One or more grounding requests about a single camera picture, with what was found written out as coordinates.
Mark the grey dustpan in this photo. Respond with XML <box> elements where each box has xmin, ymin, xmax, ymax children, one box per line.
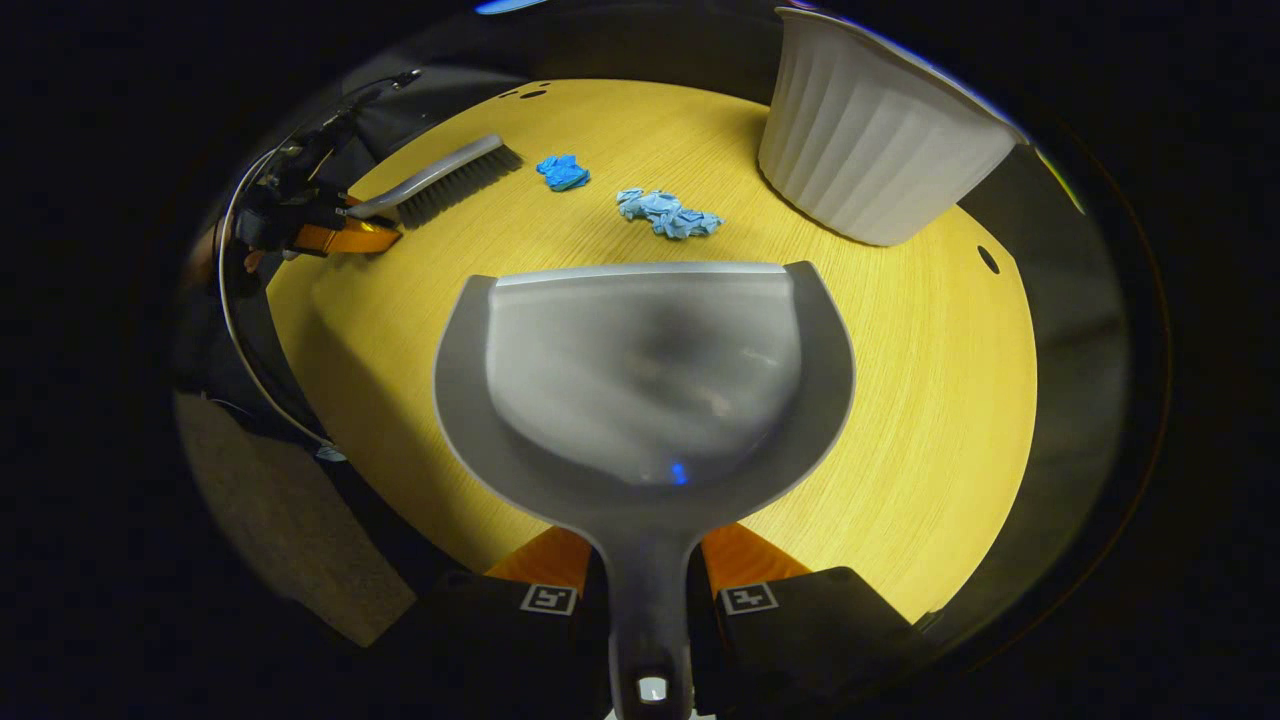
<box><xmin>432</xmin><ymin>260</ymin><xmax>858</xmax><ymax>720</ymax></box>

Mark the thin white cable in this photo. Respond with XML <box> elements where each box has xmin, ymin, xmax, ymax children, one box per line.
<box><xmin>217</xmin><ymin>68</ymin><xmax>423</xmax><ymax>448</ymax></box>

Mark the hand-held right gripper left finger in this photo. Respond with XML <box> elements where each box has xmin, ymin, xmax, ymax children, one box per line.
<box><xmin>395</xmin><ymin>524</ymin><xmax>613</xmax><ymax>720</ymax></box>

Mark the dark blue trash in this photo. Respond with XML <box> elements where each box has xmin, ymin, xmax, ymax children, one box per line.
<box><xmin>535</xmin><ymin>153</ymin><xmax>592</xmax><ymax>193</ymax></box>

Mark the small grey broom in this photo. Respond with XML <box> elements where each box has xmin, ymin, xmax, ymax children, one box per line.
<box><xmin>344</xmin><ymin>133</ymin><xmax>525</xmax><ymax>232</ymax></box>

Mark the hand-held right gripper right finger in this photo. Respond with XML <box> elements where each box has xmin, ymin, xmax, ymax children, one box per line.
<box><xmin>688</xmin><ymin>521</ymin><xmax>936</xmax><ymax>720</ymax></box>

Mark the yellow wooden desktop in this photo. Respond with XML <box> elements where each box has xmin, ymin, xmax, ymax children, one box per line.
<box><xmin>264</xmin><ymin>78</ymin><xmax>1041</xmax><ymax>627</ymax></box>

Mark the white ribbed garbage bin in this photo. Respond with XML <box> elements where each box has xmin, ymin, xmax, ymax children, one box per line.
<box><xmin>756</xmin><ymin>7</ymin><xmax>1028</xmax><ymax>248</ymax></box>

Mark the light blue trash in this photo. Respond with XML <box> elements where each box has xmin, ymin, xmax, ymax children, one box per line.
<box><xmin>614</xmin><ymin>187</ymin><xmax>724</xmax><ymax>242</ymax></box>

